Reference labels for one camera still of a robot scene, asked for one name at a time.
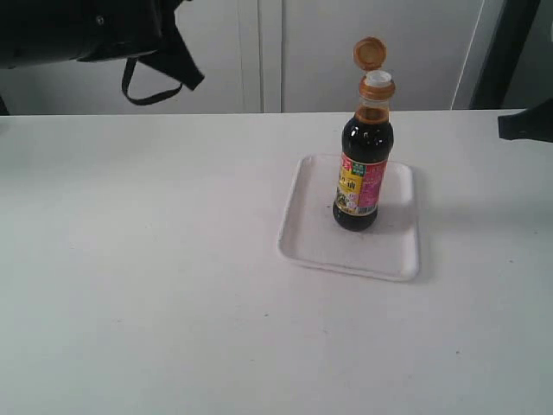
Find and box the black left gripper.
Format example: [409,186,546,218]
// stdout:
[1,1,205,91]

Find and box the dark soy sauce bottle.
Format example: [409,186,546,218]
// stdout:
[333,36,396,232]

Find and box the white foam tray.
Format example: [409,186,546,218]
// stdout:
[276,155,421,281]

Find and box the dark post at right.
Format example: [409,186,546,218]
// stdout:
[469,0,541,110]

